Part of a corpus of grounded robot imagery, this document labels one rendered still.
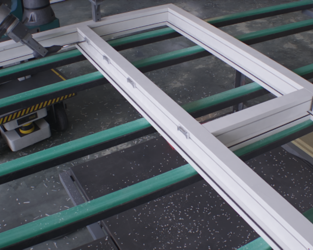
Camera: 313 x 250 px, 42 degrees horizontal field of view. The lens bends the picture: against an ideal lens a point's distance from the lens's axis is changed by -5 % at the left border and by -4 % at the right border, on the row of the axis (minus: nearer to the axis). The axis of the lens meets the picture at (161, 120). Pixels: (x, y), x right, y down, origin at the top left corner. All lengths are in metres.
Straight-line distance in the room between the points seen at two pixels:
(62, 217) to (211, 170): 0.37
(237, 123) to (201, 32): 0.66
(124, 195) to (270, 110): 0.46
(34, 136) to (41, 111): 0.16
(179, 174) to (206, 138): 0.11
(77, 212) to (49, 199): 1.32
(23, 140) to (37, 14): 0.73
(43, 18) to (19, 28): 0.92
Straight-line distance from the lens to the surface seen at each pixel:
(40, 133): 2.59
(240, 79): 1.77
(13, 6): 1.72
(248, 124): 1.15
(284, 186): 1.47
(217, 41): 1.62
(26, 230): 0.97
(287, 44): 3.99
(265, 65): 1.43
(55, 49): 1.58
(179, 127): 1.09
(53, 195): 2.31
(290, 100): 1.24
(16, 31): 1.51
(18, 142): 2.56
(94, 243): 1.27
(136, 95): 1.31
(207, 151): 1.03
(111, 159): 1.54
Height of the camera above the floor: 1.56
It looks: 34 degrees down
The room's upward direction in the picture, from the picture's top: 1 degrees counter-clockwise
